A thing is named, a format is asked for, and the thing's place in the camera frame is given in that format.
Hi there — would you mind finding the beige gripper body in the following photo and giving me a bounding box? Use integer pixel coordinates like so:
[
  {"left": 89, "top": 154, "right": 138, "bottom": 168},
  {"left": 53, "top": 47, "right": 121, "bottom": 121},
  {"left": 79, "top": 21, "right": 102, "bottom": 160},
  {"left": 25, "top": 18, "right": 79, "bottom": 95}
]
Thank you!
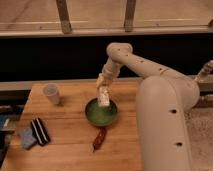
[{"left": 102, "top": 64, "right": 121, "bottom": 82}]

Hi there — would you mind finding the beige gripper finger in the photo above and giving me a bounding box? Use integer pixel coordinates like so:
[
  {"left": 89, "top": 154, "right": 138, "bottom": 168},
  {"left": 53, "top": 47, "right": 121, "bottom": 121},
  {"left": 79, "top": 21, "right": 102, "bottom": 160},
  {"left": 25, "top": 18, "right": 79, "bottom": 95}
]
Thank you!
[
  {"left": 96, "top": 73, "right": 105, "bottom": 88},
  {"left": 108, "top": 80, "right": 113, "bottom": 87}
]

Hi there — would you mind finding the white bottle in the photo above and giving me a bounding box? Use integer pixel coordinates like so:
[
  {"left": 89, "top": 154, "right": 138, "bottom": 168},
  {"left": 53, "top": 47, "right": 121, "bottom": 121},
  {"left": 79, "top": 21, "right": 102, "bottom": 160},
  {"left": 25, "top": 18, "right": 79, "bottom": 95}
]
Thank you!
[{"left": 98, "top": 86, "right": 110, "bottom": 107}]

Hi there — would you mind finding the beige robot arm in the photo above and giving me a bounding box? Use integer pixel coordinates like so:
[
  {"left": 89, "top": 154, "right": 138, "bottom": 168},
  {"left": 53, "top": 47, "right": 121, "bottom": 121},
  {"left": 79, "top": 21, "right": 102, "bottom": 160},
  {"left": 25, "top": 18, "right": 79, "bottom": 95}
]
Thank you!
[{"left": 96, "top": 43, "right": 200, "bottom": 171}]

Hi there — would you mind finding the green ceramic bowl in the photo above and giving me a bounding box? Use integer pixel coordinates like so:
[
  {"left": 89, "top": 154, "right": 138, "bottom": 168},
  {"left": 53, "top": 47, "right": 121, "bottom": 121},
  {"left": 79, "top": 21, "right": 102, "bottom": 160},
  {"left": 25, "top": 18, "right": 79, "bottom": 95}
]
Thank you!
[{"left": 85, "top": 98, "right": 118, "bottom": 127}]

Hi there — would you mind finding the clear plastic cup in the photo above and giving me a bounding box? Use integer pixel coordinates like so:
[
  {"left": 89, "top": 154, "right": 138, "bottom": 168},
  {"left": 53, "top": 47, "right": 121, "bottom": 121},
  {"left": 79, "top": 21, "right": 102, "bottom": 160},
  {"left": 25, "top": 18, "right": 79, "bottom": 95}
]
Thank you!
[{"left": 42, "top": 83, "right": 60, "bottom": 105}]

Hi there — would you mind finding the red chili pepper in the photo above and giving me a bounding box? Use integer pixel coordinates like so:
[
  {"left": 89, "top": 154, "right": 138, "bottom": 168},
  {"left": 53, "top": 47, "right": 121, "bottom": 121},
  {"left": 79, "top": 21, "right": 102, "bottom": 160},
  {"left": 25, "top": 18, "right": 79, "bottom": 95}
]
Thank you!
[{"left": 93, "top": 127, "right": 107, "bottom": 151}]

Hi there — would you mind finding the black white striped cloth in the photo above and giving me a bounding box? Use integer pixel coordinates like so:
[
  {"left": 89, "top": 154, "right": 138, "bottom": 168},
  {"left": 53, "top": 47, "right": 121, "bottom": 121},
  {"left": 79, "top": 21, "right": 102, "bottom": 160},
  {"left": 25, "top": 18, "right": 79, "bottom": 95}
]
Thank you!
[{"left": 30, "top": 118, "right": 50, "bottom": 146}]

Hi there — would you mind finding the blue grey cloth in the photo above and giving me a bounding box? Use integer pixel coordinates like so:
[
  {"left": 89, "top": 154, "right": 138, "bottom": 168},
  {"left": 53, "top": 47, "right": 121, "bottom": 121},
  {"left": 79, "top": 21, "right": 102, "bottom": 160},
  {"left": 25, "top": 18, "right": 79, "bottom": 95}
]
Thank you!
[{"left": 19, "top": 127, "right": 37, "bottom": 150}]

